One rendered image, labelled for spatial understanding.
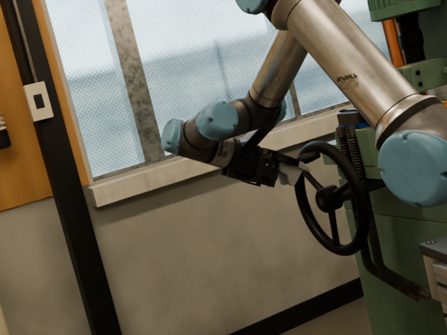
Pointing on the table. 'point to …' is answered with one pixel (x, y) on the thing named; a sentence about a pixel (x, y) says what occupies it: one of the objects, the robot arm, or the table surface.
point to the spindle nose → (410, 38)
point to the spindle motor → (398, 8)
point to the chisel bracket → (426, 74)
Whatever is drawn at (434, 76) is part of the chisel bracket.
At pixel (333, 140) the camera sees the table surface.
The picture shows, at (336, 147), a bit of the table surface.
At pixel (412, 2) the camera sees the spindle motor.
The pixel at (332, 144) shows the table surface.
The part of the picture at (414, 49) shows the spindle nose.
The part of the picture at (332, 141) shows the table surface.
